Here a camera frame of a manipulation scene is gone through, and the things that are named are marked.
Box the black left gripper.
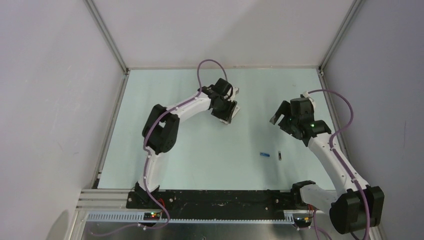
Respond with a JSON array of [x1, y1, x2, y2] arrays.
[[211, 96, 237, 124]]

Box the beige remote control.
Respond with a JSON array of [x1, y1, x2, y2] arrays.
[[231, 105, 240, 120]]

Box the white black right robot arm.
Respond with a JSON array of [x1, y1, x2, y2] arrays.
[[270, 96, 385, 234]]

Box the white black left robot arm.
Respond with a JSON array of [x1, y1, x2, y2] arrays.
[[134, 78, 240, 208]]

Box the blue battery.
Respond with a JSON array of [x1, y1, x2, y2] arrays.
[[260, 152, 270, 158]]

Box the right controller board with LEDs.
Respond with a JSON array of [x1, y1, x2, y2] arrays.
[[293, 217, 312, 229]]

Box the controller board with leds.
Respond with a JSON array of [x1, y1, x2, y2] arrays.
[[143, 211, 162, 221], [293, 217, 312, 229]]

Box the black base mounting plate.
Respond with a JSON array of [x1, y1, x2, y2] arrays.
[[126, 189, 308, 221]]

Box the left controller board with LEDs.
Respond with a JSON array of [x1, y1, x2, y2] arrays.
[[143, 211, 162, 221]]

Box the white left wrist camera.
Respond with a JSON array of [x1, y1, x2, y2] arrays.
[[231, 87, 240, 97]]

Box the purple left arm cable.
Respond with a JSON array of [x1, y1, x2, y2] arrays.
[[89, 59, 229, 238]]

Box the grey slotted cable duct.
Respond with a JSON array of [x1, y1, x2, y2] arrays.
[[86, 212, 296, 225]]

